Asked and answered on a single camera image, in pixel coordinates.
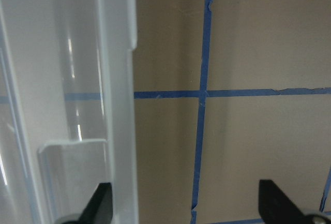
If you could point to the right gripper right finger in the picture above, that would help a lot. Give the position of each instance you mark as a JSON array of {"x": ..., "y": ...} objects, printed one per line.
[{"x": 275, "y": 207}]

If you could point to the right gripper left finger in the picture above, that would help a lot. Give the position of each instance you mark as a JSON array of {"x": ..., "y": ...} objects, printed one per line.
[{"x": 100, "y": 207}]

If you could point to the clear plastic box lid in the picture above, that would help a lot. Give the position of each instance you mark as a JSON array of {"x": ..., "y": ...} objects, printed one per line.
[{"x": 67, "y": 112}]

